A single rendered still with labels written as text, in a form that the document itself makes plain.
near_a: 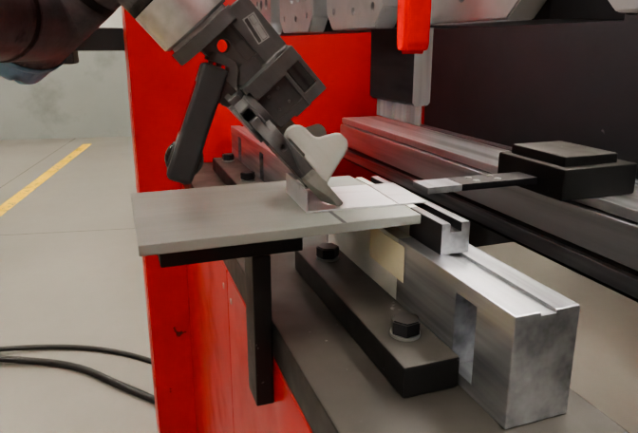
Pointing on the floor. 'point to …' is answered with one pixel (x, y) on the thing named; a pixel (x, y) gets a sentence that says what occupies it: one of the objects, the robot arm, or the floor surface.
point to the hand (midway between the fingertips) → (318, 194)
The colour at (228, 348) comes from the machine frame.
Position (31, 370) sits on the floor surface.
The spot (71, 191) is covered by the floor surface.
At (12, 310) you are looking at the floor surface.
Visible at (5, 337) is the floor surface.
